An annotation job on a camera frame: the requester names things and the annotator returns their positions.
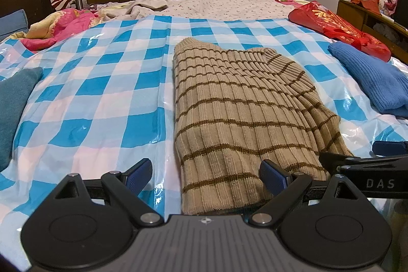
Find blue checkered plastic sheet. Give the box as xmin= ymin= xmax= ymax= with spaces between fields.
xmin=0 ymin=15 xmax=408 ymax=272

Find pink floral blanket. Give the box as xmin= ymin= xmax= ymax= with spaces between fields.
xmin=21 ymin=7 xmax=106 ymax=51

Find wooden desk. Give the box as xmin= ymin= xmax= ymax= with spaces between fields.
xmin=337 ymin=0 xmax=408 ymax=64

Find blue pillow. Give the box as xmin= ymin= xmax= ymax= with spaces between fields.
xmin=0 ymin=9 xmax=30 ymax=43

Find beige crumpled cloth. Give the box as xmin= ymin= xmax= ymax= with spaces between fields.
xmin=102 ymin=0 xmax=179 ymax=21

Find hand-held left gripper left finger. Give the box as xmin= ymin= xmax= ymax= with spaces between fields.
xmin=51 ymin=158 xmax=164 ymax=226

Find black monitor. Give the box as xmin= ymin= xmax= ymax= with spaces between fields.
xmin=393 ymin=0 xmax=408 ymax=28

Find teal cloth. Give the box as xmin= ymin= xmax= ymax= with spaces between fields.
xmin=0 ymin=67 xmax=44 ymax=172

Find red striped cloth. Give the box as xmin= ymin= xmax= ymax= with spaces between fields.
xmin=51 ymin=0 xmax=86 ymax=12

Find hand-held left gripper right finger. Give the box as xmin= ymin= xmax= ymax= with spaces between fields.
xmin=249 ymin=159 xmax=364 ymax=226

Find grey folded clothes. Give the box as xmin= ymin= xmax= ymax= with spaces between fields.
xmin=371 ymin=22 xmax=404 ymax=44

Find white floral bed sheet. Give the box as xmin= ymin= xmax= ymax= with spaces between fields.
xmin=96 ymin=0 xmax=310 ymax=21

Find beige striped knit sweater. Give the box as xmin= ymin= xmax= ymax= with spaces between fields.
xmin=173 ymin=38 xmax=354 ymax=216

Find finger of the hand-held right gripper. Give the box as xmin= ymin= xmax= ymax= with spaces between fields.
xmin=319 ymin=152 xmax=362 ymax=176
xmin=372 ymin=140 xmax=408 ymax=158

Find red plastic bag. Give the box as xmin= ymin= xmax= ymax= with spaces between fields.
xmin=288 ymin=1 xmax=392 ymax=63

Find blue knit sweater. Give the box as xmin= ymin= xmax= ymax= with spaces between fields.
xmin=328 ymin=42 xmax=408 ymax=118

